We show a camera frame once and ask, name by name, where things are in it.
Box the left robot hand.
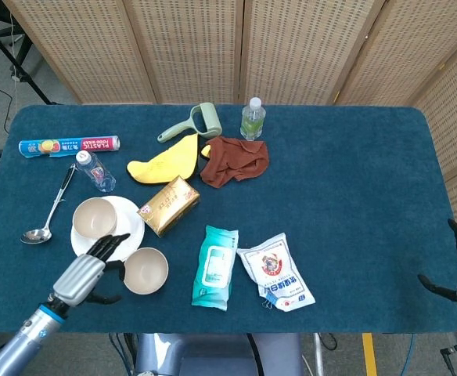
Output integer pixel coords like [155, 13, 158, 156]
[48, 233, 131, 314]

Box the beige bowl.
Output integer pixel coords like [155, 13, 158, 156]
[121, 247, 170, 295]
[72, 197, 118, 240]

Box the white round plate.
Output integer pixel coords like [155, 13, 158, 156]
[70, 195, 146, 264]

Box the clear Ganten water bottle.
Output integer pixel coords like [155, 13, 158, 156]
[75, 150, 117, 193]

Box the gold tissue pack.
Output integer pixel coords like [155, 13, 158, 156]
[136, 175, 201, 238]

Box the blue carpet table cover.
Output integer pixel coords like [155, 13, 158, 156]
[0, 103, 457, 334]

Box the plastic wrap roll box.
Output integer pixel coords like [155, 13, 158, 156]
[18, 135, 121, 158]

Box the teal wet wipes pack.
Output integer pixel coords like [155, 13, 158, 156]
[191, 225, 239, 313]

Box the yellow microfibre cloth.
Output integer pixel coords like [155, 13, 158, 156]
[126, 132, 200, 186]

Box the blue grey robot torso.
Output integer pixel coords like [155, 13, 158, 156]
[134, 332, 304, 376]

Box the green lint roller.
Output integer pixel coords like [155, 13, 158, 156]
[157, 102, 223, 143]

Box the yellow black sponge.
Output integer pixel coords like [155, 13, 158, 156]
[196, 143, 214, 165]

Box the brown crumpled cloth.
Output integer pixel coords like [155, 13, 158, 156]
[199, 136, 271, 189]

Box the white sugar bag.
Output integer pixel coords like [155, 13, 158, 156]
[236, 232, 316, 313]

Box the black tripod stand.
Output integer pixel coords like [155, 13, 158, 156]
[0, 11, 59, 106]

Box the green label drink bottle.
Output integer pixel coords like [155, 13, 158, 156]
[239, 96, 267, 142]

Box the steel ladle black handle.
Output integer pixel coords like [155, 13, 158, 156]
[20, 163, 77, 244]

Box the blue cable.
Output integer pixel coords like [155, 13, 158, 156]
[402, 333, 416, 376]

